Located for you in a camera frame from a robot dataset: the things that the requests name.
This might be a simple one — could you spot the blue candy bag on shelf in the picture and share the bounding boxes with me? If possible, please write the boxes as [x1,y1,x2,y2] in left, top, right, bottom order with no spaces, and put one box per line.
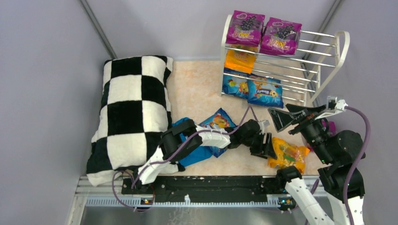
[247,75,284,108]

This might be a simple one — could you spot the black white checkered pillow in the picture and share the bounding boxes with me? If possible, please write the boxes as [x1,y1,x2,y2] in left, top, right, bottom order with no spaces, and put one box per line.
[86,55,173,187]

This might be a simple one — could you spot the white metal wire shelf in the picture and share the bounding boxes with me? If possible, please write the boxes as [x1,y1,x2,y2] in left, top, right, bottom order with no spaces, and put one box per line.
[219,14,351,108]

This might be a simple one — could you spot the purple candy bag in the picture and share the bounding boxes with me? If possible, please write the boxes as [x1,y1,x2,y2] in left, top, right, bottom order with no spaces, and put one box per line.
[321,118,337,136]
[259,17,302,56]
[226,10,265,47]

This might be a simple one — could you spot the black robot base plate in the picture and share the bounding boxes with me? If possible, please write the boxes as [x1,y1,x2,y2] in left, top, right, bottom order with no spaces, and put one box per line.
[121,176,286,203]

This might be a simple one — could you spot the blue cloth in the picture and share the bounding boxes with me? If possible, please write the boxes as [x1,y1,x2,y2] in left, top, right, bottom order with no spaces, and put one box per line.
[172,117,212,167]

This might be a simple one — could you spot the orange candy bag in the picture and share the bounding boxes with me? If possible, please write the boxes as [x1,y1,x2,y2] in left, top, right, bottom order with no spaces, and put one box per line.
[224,50,257,74]
[268,137,310,174]

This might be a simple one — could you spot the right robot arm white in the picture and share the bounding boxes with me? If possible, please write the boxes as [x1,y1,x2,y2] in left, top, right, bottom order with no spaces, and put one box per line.
[268,100,370,225]

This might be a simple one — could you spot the blue candy bag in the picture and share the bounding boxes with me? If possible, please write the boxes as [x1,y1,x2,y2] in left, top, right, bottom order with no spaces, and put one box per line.
[222,68,249,99]
[199,108,236,158]
[247,75,284,108]

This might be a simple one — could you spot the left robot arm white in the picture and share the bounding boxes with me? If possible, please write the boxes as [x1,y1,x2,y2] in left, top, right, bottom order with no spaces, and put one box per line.
[131,120,277,189]

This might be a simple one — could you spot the aluminium frame rail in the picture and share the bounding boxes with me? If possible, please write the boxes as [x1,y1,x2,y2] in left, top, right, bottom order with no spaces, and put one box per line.
[67,175,358,225]

